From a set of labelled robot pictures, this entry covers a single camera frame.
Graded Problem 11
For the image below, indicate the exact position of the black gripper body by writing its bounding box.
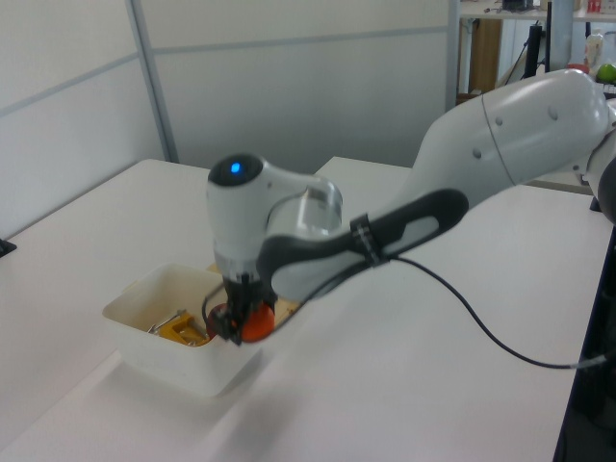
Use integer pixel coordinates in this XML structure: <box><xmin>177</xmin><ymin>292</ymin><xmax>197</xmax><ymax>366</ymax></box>
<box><xmin>222</xmin><ymin>273</ymin><xmax>280</xmax><ymax>313</ymax></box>

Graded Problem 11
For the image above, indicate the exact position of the orange fruit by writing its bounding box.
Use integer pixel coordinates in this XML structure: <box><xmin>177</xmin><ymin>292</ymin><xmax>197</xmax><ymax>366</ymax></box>
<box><xmin>239</xmin><ymin>303</ymin><xmax>276</xmax><ymax>344</ymax></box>

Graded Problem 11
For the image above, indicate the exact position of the white plastic container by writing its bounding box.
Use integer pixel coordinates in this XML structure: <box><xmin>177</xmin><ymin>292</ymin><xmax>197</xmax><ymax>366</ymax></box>
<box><xmin>101</xmin><ymin>262</ymin><xmax>265</xmax><ymax>398</ymax></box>

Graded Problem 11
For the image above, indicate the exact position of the tan plastic lid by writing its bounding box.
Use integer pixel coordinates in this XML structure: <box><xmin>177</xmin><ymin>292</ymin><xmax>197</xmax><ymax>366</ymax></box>
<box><xmin>206</xmin><ymin>262</ymin><xmax>305</xmax><ymax>333</ymax></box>

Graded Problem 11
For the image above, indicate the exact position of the orange clamp tool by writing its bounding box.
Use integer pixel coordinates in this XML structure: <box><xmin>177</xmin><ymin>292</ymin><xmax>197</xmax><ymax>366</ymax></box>
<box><xmin>146</xmin><ymin>309</ymin><xmax>216</xmax><ymax>347</ymax></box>

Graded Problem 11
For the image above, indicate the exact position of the wooden cabinet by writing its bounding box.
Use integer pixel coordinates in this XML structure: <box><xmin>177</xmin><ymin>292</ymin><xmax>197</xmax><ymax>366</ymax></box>
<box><xmin>468</xmin><ymin>18</ymin><xmax>502</xmax><ymax>95</ymax></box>

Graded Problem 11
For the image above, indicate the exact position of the black monitor stand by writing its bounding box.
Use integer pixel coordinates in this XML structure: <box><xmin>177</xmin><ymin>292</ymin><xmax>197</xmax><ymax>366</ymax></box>
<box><xmin>522</xmin><ymin>22</ymin><xmax>552</xmax><ymax>81</ymax></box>

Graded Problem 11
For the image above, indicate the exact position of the pale plastic bottle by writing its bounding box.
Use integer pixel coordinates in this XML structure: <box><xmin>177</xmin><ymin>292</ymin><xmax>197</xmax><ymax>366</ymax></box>
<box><xmin>583</xmin><ymin>28</ymin><xmax>605</xmax><ymax>74</ymax></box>

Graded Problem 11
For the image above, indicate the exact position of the grey partition end post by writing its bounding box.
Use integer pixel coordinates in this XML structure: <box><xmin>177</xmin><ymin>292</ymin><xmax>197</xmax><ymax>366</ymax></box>
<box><xmin>445</xmin><ymin>0</ymin><xmax>462</xmax><ymax>108</ymax></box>

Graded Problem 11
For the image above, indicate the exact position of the black frame post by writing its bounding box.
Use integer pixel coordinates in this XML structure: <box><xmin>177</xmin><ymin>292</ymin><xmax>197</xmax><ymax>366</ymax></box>
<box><xmin>552</xmin><ymin>194</ymin><xmax>616</xmax><ymax>462</ymax></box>

